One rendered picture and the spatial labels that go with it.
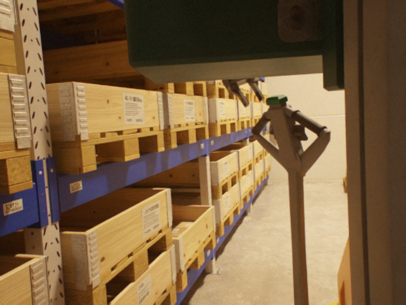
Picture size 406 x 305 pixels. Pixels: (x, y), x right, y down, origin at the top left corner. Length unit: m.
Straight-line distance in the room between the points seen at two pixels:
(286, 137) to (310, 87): 5.70
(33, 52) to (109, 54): 1.05
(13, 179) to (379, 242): 1.04
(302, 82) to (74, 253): 6.03
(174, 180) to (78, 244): 1.96
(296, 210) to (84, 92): 0.92
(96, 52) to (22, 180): 1.39
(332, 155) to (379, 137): 6.84
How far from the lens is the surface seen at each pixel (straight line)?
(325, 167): 7.09
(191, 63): 0.30
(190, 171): 3.24
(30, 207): 1.31
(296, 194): 1.40
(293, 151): 1.34
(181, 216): 3.11
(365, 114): 0.24
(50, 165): 1.37
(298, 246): 1.46
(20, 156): 1.18
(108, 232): 1.56
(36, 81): 1.36
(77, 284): 1.52
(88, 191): 1.55
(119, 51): 2.34
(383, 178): 0.23
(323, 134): 1.20
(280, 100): 1.31
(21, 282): 1.24
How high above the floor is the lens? 1.37
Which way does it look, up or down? 5 degrees down
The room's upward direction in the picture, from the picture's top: 3 degrees counter-clockwise
